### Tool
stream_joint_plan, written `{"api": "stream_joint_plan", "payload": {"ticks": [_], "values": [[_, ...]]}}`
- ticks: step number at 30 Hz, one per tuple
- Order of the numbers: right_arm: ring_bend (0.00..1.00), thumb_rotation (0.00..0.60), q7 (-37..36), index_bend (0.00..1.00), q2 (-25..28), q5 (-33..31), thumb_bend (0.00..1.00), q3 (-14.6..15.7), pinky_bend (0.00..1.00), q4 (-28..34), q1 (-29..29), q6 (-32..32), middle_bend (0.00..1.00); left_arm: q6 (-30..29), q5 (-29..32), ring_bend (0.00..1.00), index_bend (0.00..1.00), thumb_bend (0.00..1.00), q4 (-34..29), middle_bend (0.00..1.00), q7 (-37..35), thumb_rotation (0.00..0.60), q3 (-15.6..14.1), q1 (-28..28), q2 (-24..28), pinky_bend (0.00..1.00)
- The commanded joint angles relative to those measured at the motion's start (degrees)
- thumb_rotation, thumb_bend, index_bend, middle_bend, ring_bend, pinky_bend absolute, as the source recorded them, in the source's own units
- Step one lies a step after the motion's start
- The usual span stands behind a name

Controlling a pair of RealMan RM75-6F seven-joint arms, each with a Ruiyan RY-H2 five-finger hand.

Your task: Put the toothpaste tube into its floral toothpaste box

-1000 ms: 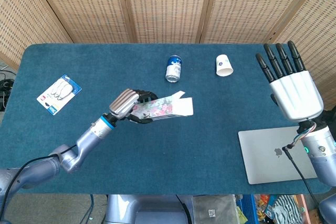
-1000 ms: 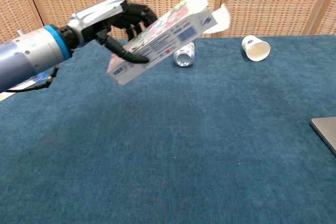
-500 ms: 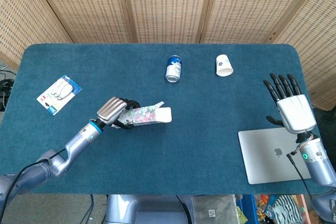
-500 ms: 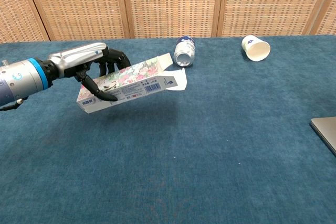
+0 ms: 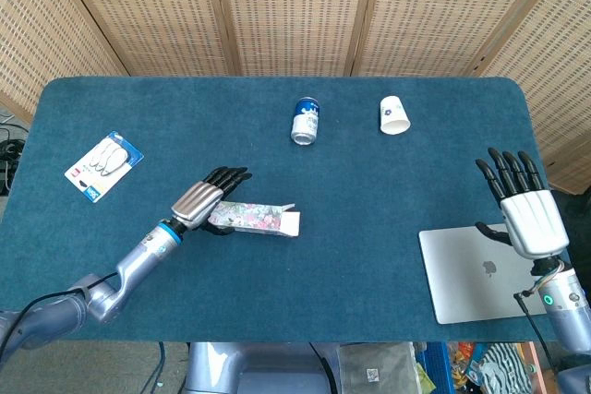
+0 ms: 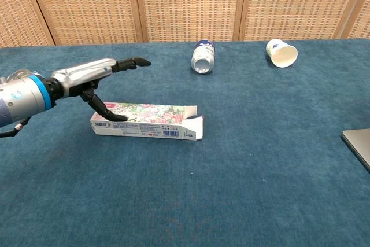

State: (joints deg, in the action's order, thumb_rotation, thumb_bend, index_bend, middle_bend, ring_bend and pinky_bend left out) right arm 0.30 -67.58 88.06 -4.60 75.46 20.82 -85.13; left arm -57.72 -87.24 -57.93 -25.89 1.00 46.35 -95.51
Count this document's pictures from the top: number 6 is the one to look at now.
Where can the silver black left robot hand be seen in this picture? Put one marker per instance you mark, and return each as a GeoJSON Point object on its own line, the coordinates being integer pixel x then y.
{"type": "Point", "coordinates": [84, 73]}

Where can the grey laptop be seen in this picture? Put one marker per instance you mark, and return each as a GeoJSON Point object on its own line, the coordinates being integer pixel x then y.
{"type": "Point", "coordinates": [359, 145]}

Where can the blue velvet tablecloth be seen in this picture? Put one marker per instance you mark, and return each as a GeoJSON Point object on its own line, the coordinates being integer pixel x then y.
{"type": "Point", "coordinates": [185, 186]}

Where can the floral white toothpaste box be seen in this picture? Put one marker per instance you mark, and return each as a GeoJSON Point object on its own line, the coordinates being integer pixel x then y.
{"type": "Point", "coordinates": [150, 125]}

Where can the woven rattan screen panel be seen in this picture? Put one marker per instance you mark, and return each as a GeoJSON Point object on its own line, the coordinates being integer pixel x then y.
{"type": "Point", "coordinates": [362, 24]}
{"type": "Point", "coordinates": [14, 12]}
{"type": "Point", "coordinates": [297, 4]}
{"type": "Point", "coordinates": [86, 7]}
{"type": "Point", "coordinates": [190, 4]}

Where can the white paper cup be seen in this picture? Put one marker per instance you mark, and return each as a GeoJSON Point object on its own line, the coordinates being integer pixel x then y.
{"type": "Point", "coordinates": [281, 53]}

